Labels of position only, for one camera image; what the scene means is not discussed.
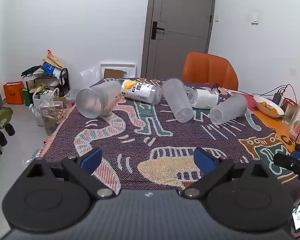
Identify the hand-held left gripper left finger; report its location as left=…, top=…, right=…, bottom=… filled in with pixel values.
left=25, top=147, right=115, bottom=200

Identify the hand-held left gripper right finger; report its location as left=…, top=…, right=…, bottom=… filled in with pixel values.
left=181, top=147, right=273, bottom=201

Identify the wide frosted plastic cup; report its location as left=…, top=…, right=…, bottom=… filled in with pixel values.
left=76, top=80, right=122, bottom=119

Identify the tall frosted plastic cup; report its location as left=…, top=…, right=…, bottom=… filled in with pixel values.
left=161, top=78, right=194, bottom=123

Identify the clear glass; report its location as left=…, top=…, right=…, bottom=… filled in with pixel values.
left=282, top=104, right=297, bottom=125

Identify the orange basket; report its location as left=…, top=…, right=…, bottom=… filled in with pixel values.
left=282, top=97, right=298, bottom=110

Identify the black charger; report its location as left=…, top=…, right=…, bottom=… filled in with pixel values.
left=272, top=92, right=287, bottom=107

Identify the white bowl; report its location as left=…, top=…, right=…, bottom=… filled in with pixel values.
left=253, top=95, right=285, bottom=118

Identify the printed blanket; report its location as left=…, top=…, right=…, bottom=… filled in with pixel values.
left=39, top=77, right=299, bottom=197

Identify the smartphone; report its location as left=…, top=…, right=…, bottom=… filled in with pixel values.
left=291, top=201, right=300, bottom=233

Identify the cardboard box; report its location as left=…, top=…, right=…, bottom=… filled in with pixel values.
left=41, top=105, right=65, bottom=135

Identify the white label clear bottle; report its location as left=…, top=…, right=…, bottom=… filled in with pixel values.
left=189, top=88, right=220, bottom=109

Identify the white shopping bag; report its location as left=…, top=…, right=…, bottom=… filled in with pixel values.
left=32, top=87, right=59, bottom=109

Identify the black shelf rack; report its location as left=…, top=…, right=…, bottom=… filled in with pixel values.
left=25, top=68, right=70, bottom=98

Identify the clear plastic bag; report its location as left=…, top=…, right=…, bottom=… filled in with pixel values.
left=80, top=66, right=103, bottom=88

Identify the yellow label drink bottle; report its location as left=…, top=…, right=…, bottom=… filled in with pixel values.
left=121, top=79, right=162, bottom=103

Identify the cardboard sheet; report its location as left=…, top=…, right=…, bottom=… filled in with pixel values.
left=104, top=68, right=124, bottom=79

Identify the green bag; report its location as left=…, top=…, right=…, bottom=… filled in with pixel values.
left=22, top=88, right=34, bottom=107

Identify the orange chair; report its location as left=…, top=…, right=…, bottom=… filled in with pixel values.
left=181, top=52, right=239, bottom=91

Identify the white framed board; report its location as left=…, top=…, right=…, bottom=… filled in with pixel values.
left=100, top=63, right=136, bottom=78

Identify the green wheeled stool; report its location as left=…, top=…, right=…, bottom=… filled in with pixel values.
left=0, top=106, right=15, bottom=147

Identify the blue and white bag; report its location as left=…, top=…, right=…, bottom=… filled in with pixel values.
left=41, top=62, right=63, bottom=78

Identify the orange box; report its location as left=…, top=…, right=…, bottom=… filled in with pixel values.
left=3, top=82, right=25, bottom=105

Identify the tan paper bag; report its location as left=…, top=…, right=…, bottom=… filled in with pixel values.
left=42, top=50, right=64, bottom=68

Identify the black cloth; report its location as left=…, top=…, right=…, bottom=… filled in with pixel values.
left=21, top=65, right=42, bottom=77

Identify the grey door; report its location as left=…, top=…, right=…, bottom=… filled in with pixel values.
left=141, top=0, right=217, bottom=79

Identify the thin black cable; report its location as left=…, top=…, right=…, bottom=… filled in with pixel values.
left=210, top=83, right=227, bottom=95

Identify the white light switch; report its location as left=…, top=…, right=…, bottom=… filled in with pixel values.
left=249, top=9, right=260, bottom=25

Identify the black door handle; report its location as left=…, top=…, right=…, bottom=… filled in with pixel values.
left=151, top=21, right=165, bottom=40

